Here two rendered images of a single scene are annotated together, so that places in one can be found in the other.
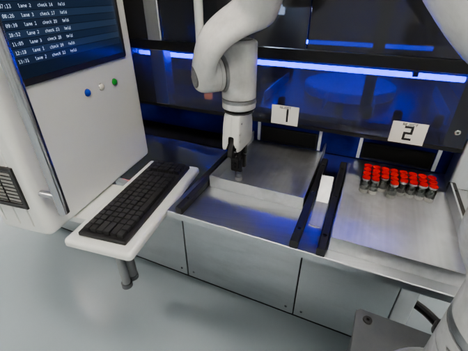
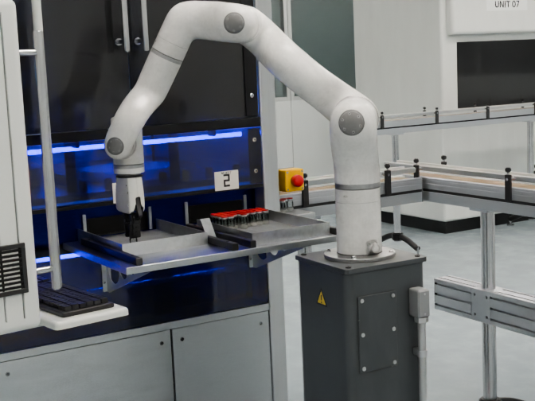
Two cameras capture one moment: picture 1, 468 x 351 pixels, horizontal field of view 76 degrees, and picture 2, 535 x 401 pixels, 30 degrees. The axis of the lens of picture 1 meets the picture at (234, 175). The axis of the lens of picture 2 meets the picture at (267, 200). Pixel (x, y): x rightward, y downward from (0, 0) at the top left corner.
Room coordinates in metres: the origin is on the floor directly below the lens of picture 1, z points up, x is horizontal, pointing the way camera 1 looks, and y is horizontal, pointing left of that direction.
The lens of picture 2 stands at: (-1.16, 1.99, 1.39)
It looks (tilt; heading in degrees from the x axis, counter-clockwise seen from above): 8 degrees down; 305
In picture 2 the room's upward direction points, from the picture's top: 3 degrees counter-clockwise
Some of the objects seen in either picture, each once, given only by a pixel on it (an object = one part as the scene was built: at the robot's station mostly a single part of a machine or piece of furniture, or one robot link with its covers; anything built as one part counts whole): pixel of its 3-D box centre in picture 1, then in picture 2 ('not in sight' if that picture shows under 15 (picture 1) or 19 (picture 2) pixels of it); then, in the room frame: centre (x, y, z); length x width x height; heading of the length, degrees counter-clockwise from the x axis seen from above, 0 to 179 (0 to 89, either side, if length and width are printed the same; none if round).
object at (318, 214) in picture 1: (322, 199); (216, 231); (0.60, -0.22, 0.91); 0.14 x 0.03 x 0.06; 157
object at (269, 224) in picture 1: (324, 195); (204, 241); (0.67, -0.25, 0.87); 0.70 x 0.48 x 0.02; 66
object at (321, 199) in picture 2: not in sight; (337, 188); (0.69, -1.03, 0.92); 0.69 x 0.16 x 0.16; 66
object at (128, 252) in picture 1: (131, 198); (37, 307); (0.77, 0.32, 0.79); 0.45 x 0.28 x 0.03; 164
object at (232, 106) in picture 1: (239, 102); (128, 169); (0.73, -0.01, 1.11); 0.09 x 0.08 x 0.03; 156
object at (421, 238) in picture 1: (396, 212); (261, 226); (0.56, -0.39, 0.90); 0.34 x 0.26 x 0.04; 156
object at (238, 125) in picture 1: (238, 126); (130, 191); (0.73, -0.01, 1.05); 0.10 x 0.08 x 0.11; 156
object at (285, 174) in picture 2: not in sight; (289, 179); (0.67, -0.71, 1.00); 0.08 x 0.07 x 0.07; 156
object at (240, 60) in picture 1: (237, 69); (126, 139); (0.73, -0.01, 1.19); 0.09 x 0.08 x 0.13; 116
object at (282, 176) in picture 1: (273, 163); (141, 236); (0.80, -0.12, 0.90); 0.34 x 0.26 x 0.04; 156
